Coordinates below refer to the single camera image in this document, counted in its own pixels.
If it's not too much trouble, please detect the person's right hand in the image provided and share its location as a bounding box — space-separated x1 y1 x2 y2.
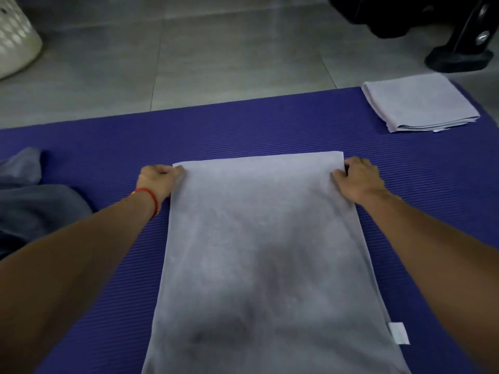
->
331 156 390 207

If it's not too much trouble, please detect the person's left hand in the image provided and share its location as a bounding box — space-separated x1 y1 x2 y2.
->
134 164 185 209

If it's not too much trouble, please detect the light grey printed towel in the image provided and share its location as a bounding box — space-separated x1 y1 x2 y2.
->
361 72 481 133

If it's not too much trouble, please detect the purple ribbed mat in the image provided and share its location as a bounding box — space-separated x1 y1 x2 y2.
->
0 82 499 374

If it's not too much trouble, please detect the pile of dark grey towels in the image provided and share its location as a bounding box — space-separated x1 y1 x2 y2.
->
0 148 94 261

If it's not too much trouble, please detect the person's right forearm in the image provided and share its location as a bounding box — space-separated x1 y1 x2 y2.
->
357 190 499 359

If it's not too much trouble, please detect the person's left forearm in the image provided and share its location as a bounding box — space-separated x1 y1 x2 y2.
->
0 194 156 374

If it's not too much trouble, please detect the black weight stack machine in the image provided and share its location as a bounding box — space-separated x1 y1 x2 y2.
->
323 0 499 74

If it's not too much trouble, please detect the white perforated laundry basket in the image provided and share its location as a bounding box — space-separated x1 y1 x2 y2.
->
0 0 43 81

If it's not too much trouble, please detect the red string bracelet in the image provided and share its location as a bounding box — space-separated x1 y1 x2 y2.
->
130 188 161 219

